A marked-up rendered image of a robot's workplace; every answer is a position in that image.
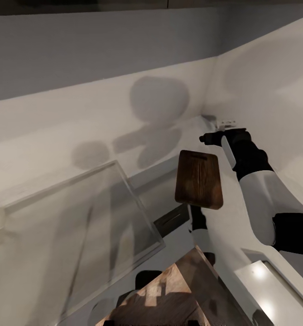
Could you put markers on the drop in sink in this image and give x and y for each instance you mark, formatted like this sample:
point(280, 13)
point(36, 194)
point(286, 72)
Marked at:
point(63, 246)

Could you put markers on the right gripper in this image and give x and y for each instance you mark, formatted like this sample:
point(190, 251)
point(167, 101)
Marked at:
point(210, 138)

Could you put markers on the cutting board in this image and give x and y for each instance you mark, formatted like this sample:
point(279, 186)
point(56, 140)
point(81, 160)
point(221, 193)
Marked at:
point(198, 180)

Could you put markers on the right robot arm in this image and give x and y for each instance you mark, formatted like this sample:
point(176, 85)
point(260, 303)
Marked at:
point(276, 215)

